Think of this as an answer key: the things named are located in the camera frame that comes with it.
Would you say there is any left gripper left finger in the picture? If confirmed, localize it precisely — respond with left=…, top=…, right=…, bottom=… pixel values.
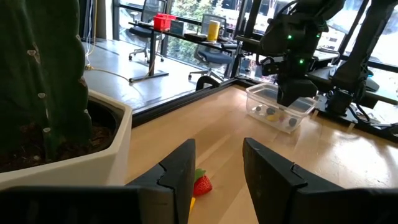
left=126, top=139, right=197, bottom=224

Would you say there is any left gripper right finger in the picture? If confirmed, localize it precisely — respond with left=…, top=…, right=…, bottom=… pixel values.
left=243, top=138, right=343, bottom=224

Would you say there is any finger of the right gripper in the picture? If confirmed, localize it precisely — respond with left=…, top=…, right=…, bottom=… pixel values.
left=277, top=93, right=296, bottom=108
left=294, top=92, right=318, bottom=106

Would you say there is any clear plastic tupperware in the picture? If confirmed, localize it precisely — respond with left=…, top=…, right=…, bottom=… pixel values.
left=245, top=82, right=318, bottom=134

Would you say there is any black office chair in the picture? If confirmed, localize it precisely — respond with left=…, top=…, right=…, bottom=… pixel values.
left=188, top=14, right=234, bottom=82
left=128, top=0, right=167, bottom=63

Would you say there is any black curved clamp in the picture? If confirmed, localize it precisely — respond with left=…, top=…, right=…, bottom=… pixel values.
left=195, top=75, right=221, bottom=91

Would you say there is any white planter pot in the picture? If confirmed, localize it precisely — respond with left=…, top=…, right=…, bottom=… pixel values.
left=0, top=89, right=134, bottom=190

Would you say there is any dark potting soil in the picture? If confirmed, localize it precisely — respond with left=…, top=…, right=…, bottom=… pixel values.
left=0, top=99, right=118, bottom=174

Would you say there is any yellow cylinder can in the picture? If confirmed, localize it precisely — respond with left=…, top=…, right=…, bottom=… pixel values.
left=206, top=20, right=221, bottom=44

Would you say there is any black flat device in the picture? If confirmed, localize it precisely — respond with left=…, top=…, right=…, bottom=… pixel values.
left=183, top=32, right=208, bottom=42

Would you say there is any black office desk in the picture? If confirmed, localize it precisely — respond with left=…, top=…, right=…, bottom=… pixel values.
left=129, top=21, right=246, bottom=83

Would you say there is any grey labelled box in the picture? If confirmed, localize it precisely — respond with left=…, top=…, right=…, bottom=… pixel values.
left=170, top=19, right=187, bottom=36

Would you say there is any red storage box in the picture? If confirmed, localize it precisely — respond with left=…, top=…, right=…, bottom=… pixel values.
left=153, top=12, right=177, bottom=32

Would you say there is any tall green cactus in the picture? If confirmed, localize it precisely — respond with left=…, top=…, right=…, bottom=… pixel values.
left=0, top=0, right=93, bottom=162

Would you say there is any black base cable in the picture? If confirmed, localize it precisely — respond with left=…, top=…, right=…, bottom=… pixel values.
left=346, top=101, right=398, bottom=134

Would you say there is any yellow hanging cord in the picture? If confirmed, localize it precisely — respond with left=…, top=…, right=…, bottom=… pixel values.
left=83, top=0, right=131, bottom=82

